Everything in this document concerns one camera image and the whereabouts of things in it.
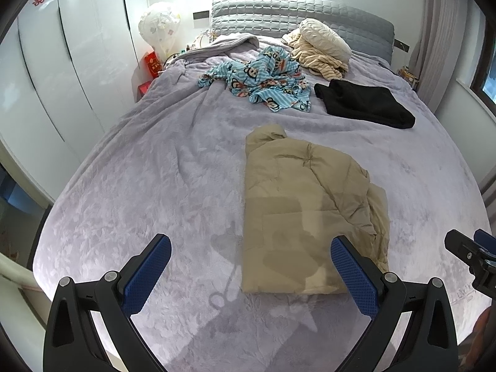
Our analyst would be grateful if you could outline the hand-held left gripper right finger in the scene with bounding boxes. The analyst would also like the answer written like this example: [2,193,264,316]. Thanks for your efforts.
[330,234,460,372]

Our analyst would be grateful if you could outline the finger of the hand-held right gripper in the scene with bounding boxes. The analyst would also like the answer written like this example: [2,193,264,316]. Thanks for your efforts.
[473,229,496,252]
[444,229,485,276]

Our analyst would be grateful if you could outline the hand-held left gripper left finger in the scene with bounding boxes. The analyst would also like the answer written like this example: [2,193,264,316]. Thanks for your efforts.
[42,233,173,372]

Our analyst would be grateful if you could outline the beige puffer jacket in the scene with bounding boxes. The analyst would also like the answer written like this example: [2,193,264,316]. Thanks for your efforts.
[240,124,390,295]

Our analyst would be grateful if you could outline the person's right forearm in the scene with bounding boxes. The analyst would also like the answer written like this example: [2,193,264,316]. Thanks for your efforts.
[473,309,496,357]

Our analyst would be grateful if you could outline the lavender fleece bed blanket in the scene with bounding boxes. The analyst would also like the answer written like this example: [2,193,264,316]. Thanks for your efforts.
[31,35,493,372]

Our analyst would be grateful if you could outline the dark-framed window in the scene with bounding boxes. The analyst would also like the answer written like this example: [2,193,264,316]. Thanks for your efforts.
[471,42,496,105]

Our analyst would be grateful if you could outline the black folded garment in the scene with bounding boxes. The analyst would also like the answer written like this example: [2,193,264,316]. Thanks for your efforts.
[314,79,416,130]

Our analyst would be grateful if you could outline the bedside boxes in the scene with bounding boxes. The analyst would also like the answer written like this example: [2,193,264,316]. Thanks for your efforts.
[398,68,420,90]

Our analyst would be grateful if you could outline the flat red box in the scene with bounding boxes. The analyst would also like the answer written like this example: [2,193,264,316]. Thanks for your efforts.
[137,81,156,103]

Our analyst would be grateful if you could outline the beige curtain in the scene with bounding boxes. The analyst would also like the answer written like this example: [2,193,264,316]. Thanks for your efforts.
[409,0,471,113]

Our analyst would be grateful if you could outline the red gift box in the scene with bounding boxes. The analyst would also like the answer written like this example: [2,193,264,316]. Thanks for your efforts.
[144,51,162,79]

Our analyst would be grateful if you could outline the blue monkey-print cloth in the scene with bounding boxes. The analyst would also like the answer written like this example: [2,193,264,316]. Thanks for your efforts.
[197,46,312,114]

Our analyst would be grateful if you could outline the cream striped fleece blanket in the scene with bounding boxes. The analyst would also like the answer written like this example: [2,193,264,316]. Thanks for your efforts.
[281,29,349,79]

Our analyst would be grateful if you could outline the white wardrobe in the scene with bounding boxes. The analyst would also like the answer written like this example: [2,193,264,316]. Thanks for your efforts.
[0,0,138,206]

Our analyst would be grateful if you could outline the cream round pleated pillow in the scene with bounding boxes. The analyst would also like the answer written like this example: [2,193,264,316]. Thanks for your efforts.
[298,18,352,63]

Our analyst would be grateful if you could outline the grey quilt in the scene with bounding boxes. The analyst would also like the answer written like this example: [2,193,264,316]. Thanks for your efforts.
[166,34,260,68]

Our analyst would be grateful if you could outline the white floral balloon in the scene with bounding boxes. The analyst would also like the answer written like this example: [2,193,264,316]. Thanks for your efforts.
[139,2,182,60]

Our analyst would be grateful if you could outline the grey quilted headboard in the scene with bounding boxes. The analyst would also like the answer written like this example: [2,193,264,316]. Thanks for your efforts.
[210,0,396,63]

